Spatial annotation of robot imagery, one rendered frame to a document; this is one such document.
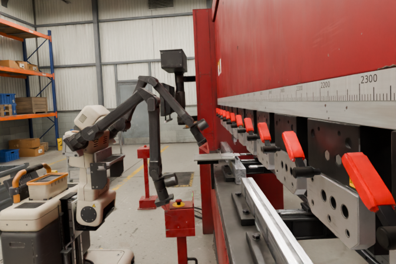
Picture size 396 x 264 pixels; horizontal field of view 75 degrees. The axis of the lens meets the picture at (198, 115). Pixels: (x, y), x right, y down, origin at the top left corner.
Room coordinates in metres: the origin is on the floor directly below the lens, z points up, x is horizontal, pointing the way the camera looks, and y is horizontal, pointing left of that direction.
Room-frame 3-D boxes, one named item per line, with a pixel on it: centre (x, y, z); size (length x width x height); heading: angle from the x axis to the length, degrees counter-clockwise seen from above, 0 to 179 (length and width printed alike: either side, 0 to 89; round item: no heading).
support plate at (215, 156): (1.76, -0.09, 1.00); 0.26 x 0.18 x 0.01; 90
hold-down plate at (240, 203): (1.15, -0.18, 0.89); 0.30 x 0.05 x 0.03; 0
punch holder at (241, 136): (1.18, -0.24, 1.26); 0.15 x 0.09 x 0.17; 0
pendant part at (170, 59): (3.02, 0.24, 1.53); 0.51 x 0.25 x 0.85; 177
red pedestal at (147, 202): (3.41, 0.73, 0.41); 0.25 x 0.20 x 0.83; 90
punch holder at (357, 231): (0.38, -0.23, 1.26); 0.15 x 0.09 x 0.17; 0
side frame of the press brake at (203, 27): (2.73, -0.42, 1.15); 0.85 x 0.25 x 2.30; 90
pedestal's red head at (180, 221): (1.44, 0.13, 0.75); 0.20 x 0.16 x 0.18; 2
